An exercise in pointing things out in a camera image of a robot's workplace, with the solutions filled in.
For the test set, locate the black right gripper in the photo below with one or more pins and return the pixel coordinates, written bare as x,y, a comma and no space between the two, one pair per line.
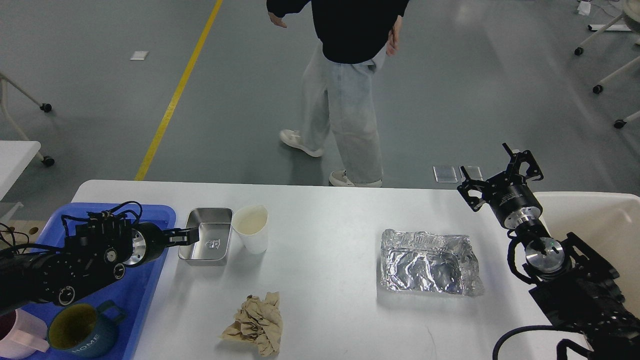
507,193

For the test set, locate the stainless steel rectangular container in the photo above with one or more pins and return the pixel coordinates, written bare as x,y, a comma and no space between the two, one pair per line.
213,234

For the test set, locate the clear floor plate left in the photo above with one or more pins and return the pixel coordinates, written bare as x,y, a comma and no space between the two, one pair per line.
445,174

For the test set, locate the white paper on floor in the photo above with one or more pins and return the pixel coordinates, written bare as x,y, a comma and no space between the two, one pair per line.
139,55

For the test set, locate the white paper cup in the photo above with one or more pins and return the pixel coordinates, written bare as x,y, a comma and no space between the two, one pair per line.
250,223

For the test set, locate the teal mug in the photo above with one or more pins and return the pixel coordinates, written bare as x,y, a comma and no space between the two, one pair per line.
86,331

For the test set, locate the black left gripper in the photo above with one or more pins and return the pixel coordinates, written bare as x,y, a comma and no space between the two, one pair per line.
149,242

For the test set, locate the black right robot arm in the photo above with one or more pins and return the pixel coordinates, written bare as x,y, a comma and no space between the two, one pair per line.
533,256

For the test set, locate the crumpled aluminium foil tray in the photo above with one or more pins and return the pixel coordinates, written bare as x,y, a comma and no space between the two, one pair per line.
424,262

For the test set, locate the clear floor plate right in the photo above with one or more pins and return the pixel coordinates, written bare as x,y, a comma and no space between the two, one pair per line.
471,172

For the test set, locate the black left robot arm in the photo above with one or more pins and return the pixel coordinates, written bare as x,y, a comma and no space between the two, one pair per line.
97,250

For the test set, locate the clear floor plate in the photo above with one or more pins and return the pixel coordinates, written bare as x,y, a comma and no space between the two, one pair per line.
471,172
445,174

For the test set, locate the wheeled stand left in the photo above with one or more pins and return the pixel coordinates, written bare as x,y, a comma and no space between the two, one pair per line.
24,121

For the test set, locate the white plastic bin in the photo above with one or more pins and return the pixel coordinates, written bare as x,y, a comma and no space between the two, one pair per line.
607,235

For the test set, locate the crumpled brown paper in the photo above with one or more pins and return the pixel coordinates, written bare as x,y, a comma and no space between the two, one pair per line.
258,321

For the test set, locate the white side table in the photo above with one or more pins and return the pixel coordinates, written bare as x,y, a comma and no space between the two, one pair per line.
15,156

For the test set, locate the blue plastic tray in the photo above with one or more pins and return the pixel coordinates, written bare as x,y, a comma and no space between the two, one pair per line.
133,293

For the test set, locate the pink mug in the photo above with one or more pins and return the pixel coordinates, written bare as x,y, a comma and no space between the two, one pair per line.
22,334

